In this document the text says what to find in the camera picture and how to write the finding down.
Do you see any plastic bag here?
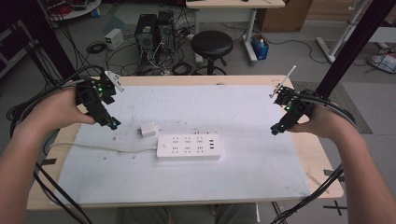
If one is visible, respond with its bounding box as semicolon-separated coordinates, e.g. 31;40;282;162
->
365;51;396;75

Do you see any white power strip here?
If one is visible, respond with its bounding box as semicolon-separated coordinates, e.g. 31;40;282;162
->
155;133;222;161

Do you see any coiled black cable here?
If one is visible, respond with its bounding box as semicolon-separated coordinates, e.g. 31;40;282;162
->
86;40;107;55

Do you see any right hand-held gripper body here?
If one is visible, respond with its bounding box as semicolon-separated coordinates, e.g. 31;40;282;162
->
268;64;316;130

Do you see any grey floor mat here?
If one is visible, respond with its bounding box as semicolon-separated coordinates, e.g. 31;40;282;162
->
290;80;374;135

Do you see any blue box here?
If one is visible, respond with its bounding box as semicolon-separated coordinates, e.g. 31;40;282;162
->
249;33;271;62

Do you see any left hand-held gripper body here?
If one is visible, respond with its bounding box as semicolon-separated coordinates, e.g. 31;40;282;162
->
75;70;126;123

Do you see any hand-held gripper cable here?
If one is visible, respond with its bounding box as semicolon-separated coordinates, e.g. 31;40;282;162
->
298;91;357;126
6;63;106;138

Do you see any white power adapter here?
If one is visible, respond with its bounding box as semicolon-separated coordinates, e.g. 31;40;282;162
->
136;121;159;139

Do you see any white table mat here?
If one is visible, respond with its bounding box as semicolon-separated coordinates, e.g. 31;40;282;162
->
50;84;313;206

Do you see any white power supply box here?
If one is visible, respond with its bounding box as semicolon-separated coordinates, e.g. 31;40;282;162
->
104;27;126;51

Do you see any black metal frame post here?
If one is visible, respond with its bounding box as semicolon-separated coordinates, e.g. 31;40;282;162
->
315;0;396;100
13;0;78;81

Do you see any white metal stand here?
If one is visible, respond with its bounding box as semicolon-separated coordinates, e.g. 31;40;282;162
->
315;0;370;64

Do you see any cardboard box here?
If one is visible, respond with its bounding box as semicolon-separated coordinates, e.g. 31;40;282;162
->
256;0;314;33

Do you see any round table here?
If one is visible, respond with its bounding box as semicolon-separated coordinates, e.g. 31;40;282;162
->
39;0;103;22

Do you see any person's left hand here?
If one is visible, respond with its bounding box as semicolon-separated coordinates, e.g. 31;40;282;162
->
21;84;96;133

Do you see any left hand-held gripper cable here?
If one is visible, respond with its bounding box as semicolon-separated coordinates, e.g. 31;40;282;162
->
6;63;106;138

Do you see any black computer tower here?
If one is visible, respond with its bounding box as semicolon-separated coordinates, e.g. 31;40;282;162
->
134;13;161;64
157;9;176;53

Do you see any right hand-held gripper cable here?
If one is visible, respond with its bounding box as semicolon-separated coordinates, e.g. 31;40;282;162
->
298;91;357;126

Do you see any white desk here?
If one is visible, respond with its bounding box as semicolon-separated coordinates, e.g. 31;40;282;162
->
185;0;287;66

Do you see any black round stool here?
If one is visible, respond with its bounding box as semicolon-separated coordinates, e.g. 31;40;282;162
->
190;29;234;77

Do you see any person's right hand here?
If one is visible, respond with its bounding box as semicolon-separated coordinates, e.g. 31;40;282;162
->
287;103;347;140

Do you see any white power strip cable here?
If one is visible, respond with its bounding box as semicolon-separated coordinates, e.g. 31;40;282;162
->
49;142;159;154

